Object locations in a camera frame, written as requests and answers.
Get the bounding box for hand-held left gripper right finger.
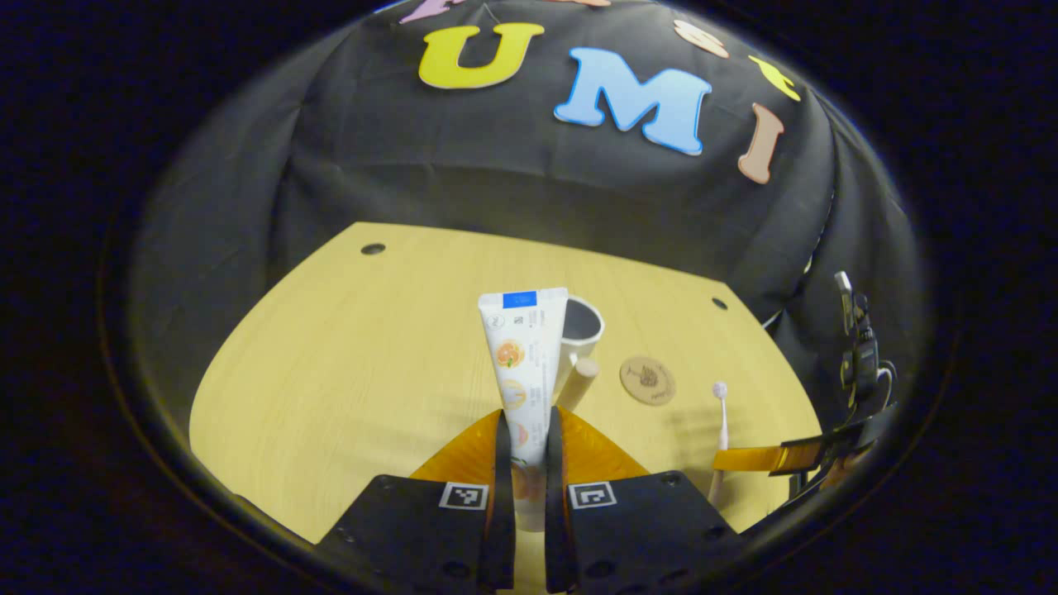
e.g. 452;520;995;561
544;405;745;594

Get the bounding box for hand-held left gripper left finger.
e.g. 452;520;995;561
318;409;517;592

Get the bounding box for pink and white toothbrush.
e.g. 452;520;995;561
707;381;730;505

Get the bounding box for white cup with wooden handle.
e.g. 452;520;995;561
554;296;606;414

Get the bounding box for round wooden coaster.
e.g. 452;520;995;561
619;355;677;407

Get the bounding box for black backdrop cloth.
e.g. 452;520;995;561
128;0;922;464

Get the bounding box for white toothpaste tube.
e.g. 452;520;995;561
478;288;570;534

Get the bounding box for light wooden desktop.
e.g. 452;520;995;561
188;221;823;595

